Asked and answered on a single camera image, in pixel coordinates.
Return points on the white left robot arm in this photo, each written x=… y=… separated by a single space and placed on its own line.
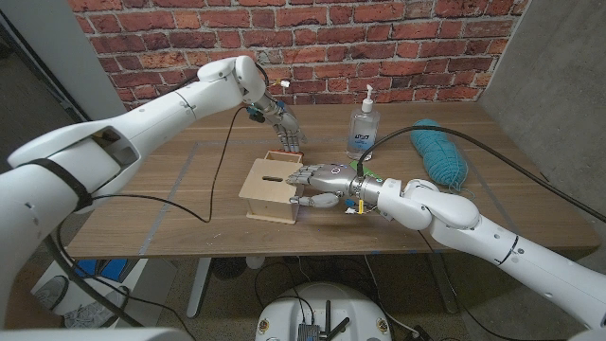
x=142 y=123

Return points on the clear hand sanitizer pump bottle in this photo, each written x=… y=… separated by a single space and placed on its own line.
x=362 y=137

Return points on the white table leg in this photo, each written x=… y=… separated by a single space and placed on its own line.
x=199 y=284

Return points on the red brick print backdrop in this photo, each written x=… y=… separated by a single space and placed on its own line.
x=379 y=47

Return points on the dark table leg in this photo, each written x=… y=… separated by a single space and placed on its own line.
x=442 y=284

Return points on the wooden box with slot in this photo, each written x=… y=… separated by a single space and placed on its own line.
x=265 y=194

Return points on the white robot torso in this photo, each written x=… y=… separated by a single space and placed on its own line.
x=326 y=298

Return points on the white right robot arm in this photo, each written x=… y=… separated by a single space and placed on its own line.
x=473 y=227

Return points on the green and white package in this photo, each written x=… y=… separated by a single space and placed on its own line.
x=367 y=169

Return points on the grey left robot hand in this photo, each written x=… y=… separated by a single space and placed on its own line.
x=286 y=125

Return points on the teal yarn skein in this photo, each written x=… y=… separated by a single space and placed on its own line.
x=440 y=156

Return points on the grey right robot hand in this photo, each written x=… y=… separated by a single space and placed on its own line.
x=336 y=177

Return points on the small grey computer box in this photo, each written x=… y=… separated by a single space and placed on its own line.
x=308 y=332

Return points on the black antenna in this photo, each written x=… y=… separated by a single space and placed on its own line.
x=341 y=328
x=327 y=317

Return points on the wooden drawer with red front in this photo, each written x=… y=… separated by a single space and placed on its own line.
x=284 y=156

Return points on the grey sneaker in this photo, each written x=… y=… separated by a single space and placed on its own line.
x=49 y=293
x=94 y=310

